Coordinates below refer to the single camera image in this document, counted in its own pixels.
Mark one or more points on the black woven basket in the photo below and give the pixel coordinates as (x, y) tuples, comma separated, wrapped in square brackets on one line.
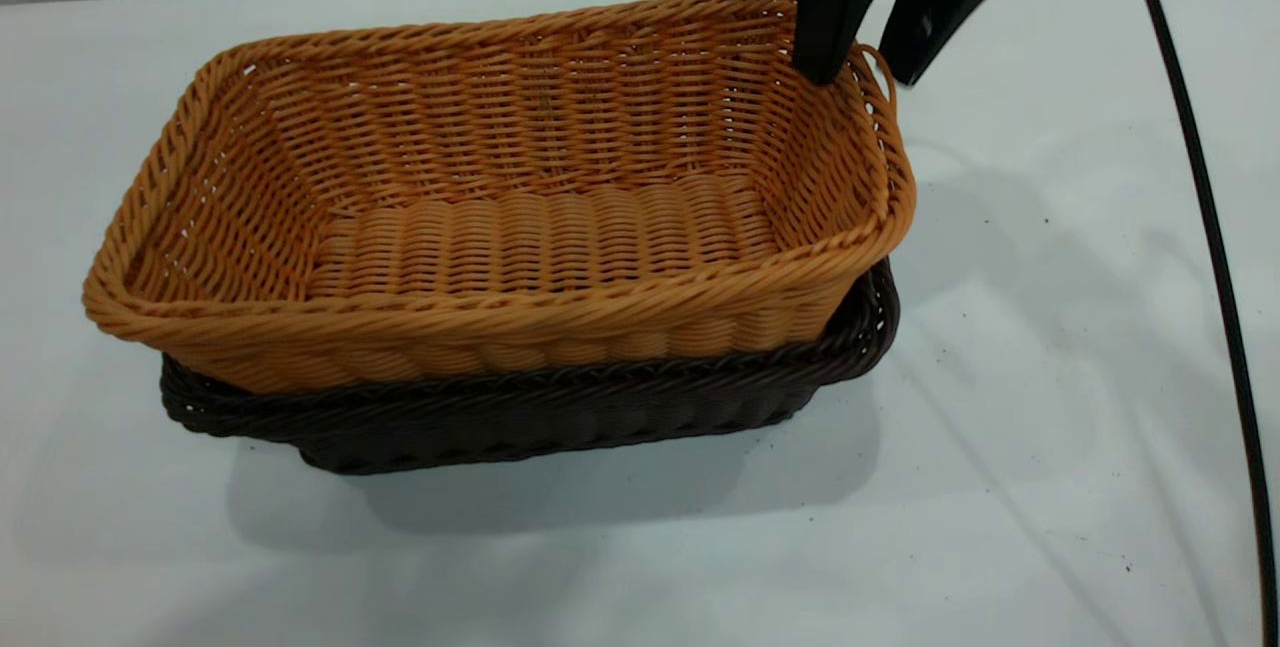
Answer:
[(560, 417)]

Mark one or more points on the orange woven basket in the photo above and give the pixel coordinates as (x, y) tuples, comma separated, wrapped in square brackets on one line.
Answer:
[(520, 237)]

